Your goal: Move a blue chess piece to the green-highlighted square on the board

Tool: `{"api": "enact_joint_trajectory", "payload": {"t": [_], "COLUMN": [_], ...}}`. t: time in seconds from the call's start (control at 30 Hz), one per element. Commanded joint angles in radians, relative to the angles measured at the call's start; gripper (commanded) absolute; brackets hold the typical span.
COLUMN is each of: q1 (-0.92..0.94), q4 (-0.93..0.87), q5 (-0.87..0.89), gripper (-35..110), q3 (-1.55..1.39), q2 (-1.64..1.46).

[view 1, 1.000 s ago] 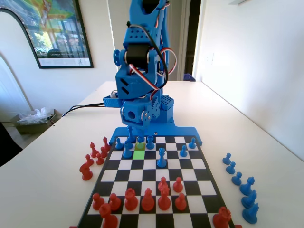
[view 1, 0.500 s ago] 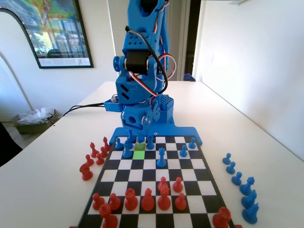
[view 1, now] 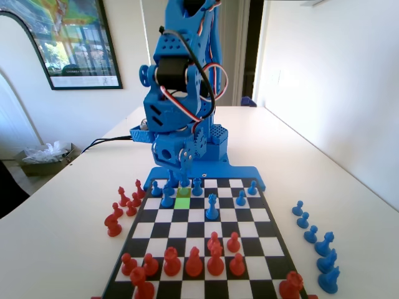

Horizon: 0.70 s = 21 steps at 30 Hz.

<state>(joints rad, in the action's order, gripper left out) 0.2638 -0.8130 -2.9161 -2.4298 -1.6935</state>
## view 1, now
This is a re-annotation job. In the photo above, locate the red chess bishop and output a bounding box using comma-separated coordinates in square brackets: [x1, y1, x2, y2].
[117, 186, 131, 207]
[134, 179, 147, 199]
[185, 246, 203, 278]

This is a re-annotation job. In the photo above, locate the blue chess queen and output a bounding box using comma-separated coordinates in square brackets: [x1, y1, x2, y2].
[204, 192, 219, 221]

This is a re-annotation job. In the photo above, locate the red chess knight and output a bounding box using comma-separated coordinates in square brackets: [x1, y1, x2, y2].
[104, 213, 123, 238]

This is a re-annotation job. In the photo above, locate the red chess queen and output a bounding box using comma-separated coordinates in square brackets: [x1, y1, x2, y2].
[206, 244, 224, 277]

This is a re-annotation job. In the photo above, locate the white arched board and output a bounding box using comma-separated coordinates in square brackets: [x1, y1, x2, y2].
[0, 11, 46, 159]

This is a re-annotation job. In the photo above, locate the blue chess knight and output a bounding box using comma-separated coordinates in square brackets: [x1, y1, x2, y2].
[317, 265, 341, 295]
[316, 248, 338, 275]

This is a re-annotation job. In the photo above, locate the black white chessboard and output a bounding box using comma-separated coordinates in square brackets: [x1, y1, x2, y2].
[99, 177, 311, 299]

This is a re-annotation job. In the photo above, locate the clear plastic bag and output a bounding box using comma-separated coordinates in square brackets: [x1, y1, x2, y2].
[22, 140, 72, 164]

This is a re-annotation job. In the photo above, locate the cardboard box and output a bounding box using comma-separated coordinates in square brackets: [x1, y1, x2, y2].
[14, 142, 77, 177]

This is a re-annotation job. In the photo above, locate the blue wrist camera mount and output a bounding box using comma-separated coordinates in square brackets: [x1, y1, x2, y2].
[129, 120, 156, 144]

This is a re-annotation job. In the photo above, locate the red white servo wire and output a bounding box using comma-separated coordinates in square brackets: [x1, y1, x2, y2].
[160, 0, 231, 131]

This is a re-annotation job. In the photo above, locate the black power cable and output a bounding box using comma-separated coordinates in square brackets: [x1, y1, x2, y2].
[90, 136, 132, 145]
[80, 135, 132, 155]

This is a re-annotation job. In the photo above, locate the blue arm base plate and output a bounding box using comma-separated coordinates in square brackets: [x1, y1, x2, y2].
[143, 158, 267, 192]

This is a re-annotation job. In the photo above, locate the black camera cable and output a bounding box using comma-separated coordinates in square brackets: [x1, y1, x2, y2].
[158, 26, 218, 121]

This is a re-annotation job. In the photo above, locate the framed wall poster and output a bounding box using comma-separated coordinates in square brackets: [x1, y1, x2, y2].
[0, 0, 124, 91]

